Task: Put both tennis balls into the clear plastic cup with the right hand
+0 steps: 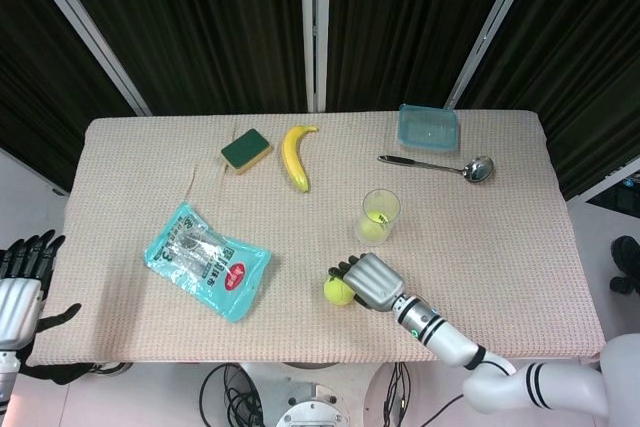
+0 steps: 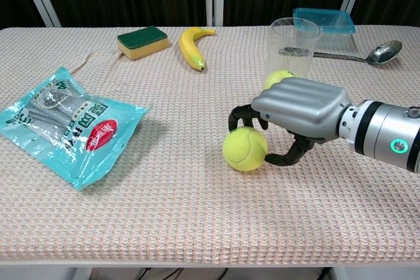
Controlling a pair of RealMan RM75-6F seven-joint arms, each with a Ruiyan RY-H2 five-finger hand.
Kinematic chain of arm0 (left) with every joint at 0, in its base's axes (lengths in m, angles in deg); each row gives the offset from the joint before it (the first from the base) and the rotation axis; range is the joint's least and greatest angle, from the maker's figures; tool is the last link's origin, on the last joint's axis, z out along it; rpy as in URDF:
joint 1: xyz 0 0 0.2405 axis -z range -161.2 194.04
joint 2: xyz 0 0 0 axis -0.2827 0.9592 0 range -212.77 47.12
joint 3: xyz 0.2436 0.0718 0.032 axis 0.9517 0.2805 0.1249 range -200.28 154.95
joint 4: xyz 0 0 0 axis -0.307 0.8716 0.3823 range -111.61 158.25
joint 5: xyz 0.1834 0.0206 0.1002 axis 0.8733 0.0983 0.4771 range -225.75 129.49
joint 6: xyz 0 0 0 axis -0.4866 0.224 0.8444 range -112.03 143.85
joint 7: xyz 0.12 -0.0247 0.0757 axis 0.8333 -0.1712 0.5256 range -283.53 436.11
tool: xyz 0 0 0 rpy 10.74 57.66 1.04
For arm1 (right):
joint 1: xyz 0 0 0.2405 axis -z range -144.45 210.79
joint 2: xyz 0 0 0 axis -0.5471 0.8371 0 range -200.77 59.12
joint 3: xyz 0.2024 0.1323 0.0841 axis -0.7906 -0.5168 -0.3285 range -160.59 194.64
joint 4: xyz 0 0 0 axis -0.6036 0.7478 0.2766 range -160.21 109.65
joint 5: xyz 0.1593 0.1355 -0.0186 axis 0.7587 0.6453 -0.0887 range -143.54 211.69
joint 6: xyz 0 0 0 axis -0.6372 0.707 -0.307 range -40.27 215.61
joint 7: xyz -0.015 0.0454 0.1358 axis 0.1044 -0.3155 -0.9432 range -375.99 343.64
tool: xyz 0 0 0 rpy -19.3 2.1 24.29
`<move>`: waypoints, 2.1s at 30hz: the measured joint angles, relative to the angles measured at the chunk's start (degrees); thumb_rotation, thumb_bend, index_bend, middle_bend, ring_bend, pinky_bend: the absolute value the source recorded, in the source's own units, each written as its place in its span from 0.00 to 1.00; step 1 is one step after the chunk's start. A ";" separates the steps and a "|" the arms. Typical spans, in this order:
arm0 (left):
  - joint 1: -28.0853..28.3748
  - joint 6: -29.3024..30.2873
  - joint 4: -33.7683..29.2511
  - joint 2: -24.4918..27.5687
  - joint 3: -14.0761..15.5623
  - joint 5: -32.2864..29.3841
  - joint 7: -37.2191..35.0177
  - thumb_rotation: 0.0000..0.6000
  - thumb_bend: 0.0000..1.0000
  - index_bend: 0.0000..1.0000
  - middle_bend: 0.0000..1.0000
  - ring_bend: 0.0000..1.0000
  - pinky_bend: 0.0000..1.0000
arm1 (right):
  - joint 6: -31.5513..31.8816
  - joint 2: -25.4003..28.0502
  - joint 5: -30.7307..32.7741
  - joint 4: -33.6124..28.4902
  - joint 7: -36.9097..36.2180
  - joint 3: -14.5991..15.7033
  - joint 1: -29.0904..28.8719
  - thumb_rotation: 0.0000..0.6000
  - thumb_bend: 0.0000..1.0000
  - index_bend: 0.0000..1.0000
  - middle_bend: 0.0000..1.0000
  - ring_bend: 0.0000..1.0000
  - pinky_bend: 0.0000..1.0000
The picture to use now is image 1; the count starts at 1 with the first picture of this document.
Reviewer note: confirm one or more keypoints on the black pleated curtain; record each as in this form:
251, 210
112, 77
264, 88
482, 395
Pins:
200, 22
30, 72
585, 47
400, 22

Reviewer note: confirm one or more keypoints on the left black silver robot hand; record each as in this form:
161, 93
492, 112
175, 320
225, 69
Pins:
17, 302

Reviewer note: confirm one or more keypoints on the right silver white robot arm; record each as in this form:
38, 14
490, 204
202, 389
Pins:
450, 339

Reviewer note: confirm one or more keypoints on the stainless steel ladle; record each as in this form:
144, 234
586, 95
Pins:
477, 169

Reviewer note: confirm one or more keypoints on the black caster wheel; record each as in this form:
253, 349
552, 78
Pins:
112, 369

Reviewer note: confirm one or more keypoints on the green yellow sponge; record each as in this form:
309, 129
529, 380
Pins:
246, 149

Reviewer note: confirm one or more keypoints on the teal plastic package bag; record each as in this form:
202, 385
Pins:
205, 262

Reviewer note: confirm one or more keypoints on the grey round robot base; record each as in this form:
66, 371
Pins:
312, 409

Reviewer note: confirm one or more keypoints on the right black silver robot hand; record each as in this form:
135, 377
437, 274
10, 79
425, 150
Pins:
375, 279

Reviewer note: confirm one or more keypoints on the white robot chassis plate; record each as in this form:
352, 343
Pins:
357, 377

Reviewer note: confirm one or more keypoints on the yellow tennis ball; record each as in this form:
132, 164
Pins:
370, 232
336, 293

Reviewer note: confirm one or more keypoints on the beige checkered tablecloth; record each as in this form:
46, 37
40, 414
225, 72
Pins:
150, 172

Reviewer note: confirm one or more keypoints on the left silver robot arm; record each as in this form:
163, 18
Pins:
7, 377

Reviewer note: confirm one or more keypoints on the clear blue plastic container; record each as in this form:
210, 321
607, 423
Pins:
429, 129

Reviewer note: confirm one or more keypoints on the black shoe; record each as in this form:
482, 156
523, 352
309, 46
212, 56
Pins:
627, 252
627, 284

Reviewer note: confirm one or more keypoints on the transparent plastic cup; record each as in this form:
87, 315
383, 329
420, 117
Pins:
374, 199

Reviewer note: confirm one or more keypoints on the yellow banana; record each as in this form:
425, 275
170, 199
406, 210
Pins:
294, 157

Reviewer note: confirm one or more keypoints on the white partition frame post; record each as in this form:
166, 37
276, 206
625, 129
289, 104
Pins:
85, 27
490, 22
314, 22

